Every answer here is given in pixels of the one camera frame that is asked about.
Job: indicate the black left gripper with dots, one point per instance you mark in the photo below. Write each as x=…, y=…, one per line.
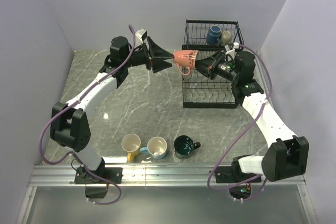
x=158, y=64

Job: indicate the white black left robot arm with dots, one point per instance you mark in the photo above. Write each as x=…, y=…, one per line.
x=70, y=126

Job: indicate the beige ceramic mug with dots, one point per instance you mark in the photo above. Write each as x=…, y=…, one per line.
x=226, y=37

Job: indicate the yellow ceramic mug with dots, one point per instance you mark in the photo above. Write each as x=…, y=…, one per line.
x=131, y=144

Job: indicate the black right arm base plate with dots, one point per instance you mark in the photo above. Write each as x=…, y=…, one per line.
x=232, y=175

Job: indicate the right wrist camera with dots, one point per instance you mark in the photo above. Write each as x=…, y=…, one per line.
x=231, y=48

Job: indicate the black wire dish rack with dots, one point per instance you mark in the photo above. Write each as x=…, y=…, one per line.
x=199, y=91

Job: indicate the light blue ceramic mug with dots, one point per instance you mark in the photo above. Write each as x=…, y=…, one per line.
x=156, y=147

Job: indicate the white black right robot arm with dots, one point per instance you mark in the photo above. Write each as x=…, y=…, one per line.
x=287, y=154

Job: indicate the black box under rail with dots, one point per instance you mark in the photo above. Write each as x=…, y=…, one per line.
x=96, y=192

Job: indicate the dark blue ceramic mug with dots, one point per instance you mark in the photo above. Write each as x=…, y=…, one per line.
x=213, y=36

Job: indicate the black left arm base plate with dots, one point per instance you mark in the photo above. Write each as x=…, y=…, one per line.
x=112, y=174

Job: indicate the dark green ceramic mug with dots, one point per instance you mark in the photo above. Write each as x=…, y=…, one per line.
x=184, y=146

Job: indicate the aluminium mounting rail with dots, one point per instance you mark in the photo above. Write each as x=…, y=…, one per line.
x=133, y=174

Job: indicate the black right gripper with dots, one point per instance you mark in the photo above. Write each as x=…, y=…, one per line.
x=204, y=65

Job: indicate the pink ceramic mug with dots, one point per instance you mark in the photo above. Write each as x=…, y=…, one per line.
x=185, y=59

